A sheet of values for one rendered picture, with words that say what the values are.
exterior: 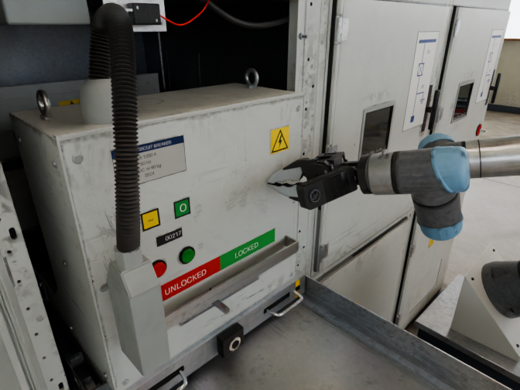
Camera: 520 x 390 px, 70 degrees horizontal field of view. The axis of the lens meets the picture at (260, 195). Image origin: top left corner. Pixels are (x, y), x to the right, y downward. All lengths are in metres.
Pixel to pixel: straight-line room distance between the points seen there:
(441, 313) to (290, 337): 0.50
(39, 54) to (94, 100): 0.81
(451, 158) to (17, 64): 1.19
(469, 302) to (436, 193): 0.54
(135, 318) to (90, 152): 0.23
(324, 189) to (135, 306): 0.35
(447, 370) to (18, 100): 1.21
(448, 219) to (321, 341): 0.42
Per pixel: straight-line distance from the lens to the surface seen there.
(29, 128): 0.65
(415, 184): 0.65
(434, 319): 1.24
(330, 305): 1.01
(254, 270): 0.79
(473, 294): 1.14
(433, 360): 0.93
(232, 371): 0.88
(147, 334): 0.58
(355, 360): 0.92
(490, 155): 0.81
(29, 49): 1.38
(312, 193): 0.64
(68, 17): 0.65
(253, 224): 0.79
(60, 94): 1.23
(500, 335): 1.18
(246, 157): 0.72
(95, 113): 0.59
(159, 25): 0.68
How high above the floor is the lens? 1.52
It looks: 24 degrees down
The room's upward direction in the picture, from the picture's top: straight up
